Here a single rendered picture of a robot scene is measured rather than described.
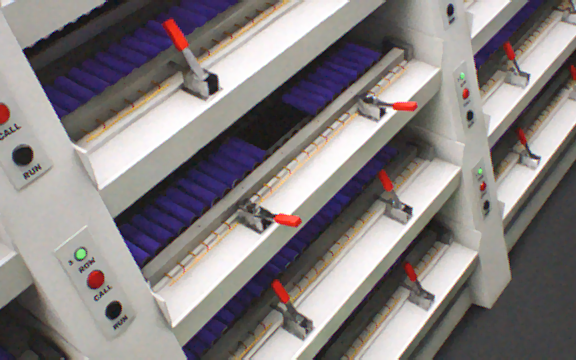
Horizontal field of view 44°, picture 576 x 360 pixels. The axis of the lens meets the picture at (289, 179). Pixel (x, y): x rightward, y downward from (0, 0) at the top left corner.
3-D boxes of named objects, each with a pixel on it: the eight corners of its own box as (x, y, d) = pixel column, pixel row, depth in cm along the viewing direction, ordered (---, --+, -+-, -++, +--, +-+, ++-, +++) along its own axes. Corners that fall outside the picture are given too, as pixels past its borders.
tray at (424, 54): (439, 90, 116) (444, 39, 110) (178, 351, 83) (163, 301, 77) (338, 52, 126) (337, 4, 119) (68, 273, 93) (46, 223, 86)
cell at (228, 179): (207, 167, 99) (242, 185, 96) (198, 174, 98) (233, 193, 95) (205, 157, 98) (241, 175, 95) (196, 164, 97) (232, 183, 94)
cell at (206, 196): (186, 184, 97) (222, 203, 94) (177, 192, 96) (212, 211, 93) (184, 174, 96) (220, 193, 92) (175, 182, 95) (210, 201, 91)
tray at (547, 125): (612, 84, 174) (626, 35, 165) (498, 236, 141) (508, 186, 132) (533, 58, 184) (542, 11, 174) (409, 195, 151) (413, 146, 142)
